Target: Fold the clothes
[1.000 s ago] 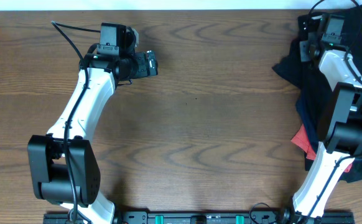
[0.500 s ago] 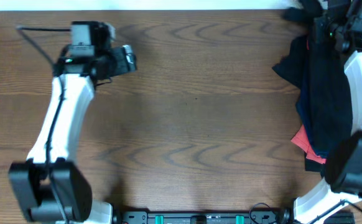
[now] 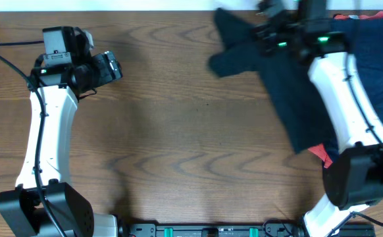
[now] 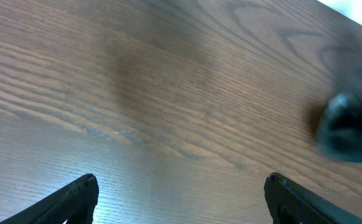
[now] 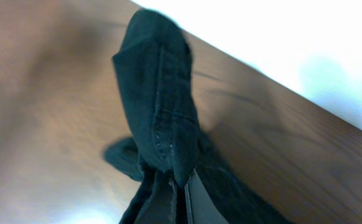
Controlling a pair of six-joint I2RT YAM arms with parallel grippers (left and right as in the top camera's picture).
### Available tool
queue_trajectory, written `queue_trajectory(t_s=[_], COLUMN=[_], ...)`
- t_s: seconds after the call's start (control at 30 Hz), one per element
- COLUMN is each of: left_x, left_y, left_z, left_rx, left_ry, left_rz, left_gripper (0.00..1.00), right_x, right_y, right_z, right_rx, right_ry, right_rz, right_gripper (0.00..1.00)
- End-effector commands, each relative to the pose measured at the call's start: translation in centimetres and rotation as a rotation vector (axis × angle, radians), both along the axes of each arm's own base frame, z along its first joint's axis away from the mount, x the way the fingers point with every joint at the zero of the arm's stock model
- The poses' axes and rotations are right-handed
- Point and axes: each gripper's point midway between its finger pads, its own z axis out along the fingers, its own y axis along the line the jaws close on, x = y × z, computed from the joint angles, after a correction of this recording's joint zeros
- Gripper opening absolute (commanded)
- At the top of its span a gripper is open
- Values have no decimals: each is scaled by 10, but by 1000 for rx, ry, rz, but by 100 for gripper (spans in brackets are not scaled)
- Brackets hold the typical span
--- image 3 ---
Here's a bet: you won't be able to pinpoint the red garment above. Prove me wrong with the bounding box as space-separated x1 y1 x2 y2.
308 11 383 168

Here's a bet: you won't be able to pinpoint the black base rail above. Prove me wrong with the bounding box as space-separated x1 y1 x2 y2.
129 223 306 237

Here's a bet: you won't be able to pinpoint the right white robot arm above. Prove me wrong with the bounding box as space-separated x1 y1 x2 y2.
253 0 383 236

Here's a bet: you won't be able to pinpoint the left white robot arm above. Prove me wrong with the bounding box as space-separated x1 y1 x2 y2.
0 26 122 236

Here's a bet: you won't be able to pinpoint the dark teal black shorts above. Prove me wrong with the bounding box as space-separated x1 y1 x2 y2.
208 9 338 155

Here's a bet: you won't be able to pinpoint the navy blue folded garment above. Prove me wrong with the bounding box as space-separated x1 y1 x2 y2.
331 15 383 123

